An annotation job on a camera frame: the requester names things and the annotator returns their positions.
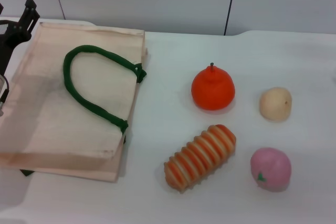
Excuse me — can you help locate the orange toy fruit with stem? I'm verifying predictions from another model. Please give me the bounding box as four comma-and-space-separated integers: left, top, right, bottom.
191, 62, 236, 110

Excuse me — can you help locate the cream handbag with green handles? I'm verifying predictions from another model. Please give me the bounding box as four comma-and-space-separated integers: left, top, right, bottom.
0, 22, 152, 183

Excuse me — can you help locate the pink toy peach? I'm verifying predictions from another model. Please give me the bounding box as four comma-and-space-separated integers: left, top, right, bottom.
249, 147, 292, 193

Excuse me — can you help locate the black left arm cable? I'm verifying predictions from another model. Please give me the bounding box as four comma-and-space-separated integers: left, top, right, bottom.
1, 77, 10, 104

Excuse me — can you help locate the orange striped toy bread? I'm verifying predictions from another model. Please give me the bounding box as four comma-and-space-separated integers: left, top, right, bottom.
164, 124, 237, 193

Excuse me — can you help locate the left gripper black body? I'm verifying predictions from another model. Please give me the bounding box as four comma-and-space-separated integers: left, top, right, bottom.
0, 20, 27, 76

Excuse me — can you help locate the beige round toy fruit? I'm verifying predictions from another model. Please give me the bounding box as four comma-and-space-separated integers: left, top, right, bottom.
259, 87, 293, 122

